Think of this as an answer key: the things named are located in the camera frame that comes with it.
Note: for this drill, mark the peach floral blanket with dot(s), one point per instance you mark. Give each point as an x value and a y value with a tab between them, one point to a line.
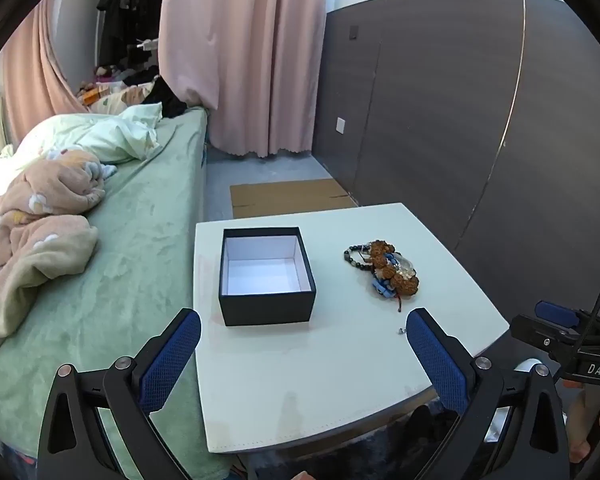
40	195

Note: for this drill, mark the pale green quilt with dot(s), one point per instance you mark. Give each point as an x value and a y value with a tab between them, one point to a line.
110	135

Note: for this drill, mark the black jewelry box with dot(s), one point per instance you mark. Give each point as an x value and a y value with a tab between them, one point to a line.
267	310

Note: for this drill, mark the hanging dark clothes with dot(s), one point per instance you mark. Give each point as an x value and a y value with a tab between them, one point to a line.
125	10

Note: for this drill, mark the wide pink curtain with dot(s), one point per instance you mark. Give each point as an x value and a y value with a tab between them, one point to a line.
240	60

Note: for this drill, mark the white wall socket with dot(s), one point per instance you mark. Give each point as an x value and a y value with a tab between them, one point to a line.
340	125

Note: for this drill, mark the narrow pink curtain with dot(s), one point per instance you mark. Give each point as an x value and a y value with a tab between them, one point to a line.
30	85

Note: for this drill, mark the black cloth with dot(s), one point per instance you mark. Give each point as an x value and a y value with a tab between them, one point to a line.
167	100

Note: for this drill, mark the flat cardboard sheet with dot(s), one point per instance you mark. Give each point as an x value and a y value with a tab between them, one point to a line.
290	197

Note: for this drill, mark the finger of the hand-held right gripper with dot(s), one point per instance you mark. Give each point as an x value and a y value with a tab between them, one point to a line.
555	312

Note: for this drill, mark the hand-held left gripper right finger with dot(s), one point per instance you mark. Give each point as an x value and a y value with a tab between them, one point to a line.
437	355

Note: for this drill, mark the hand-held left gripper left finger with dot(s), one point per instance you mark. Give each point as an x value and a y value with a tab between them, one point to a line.
172	360

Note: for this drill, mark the bed with green sheet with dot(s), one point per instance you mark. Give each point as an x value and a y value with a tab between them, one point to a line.
130	240

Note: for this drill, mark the patterned cream pillow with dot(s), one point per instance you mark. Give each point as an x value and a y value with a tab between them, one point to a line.
117	100

